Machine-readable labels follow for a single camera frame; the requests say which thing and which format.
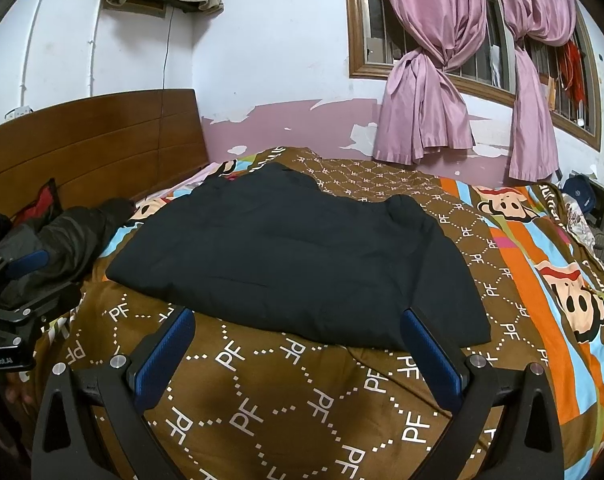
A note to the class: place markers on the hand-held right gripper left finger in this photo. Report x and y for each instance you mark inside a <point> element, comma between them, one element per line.
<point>164,357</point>

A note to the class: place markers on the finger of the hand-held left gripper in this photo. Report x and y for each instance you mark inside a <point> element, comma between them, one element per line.
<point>51,302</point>
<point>29,262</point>

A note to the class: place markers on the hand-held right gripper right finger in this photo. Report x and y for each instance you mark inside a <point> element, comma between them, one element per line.
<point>432,360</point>

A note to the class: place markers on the black padded jacket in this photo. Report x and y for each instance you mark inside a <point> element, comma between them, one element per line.
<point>292,260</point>

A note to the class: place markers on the red hanging clothes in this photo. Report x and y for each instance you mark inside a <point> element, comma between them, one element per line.
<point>572,70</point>

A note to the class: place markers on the person's left hand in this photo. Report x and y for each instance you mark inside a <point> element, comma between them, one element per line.
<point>19,392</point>

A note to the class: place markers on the dark green jacket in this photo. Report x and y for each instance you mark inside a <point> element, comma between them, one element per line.
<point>66,240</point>

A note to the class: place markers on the red black cloth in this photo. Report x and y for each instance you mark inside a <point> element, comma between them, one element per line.
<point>41,200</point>

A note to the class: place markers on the brown printed quilt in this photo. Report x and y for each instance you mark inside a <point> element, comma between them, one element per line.
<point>282,400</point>

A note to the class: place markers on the wooden headboard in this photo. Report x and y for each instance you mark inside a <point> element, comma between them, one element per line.
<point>106,140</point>

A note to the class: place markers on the pale pink bed sheet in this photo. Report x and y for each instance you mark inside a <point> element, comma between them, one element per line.
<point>204,172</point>

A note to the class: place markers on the floral cloth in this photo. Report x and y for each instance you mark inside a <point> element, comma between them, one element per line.
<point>579,222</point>

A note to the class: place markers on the blue cap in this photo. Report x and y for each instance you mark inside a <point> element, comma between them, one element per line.
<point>579,192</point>

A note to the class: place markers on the wide pink curtain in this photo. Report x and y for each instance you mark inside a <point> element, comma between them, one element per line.
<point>422,110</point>

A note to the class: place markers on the narrow pink curtain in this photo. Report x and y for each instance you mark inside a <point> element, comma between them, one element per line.
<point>532,125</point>

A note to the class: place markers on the wooden framed window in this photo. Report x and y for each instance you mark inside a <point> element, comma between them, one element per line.
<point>357,35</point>

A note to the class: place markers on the white wall socket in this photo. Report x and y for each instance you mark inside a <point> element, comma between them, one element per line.
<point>21,111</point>

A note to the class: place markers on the wooden wall shelf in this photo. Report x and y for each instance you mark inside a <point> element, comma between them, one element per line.
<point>141,7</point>

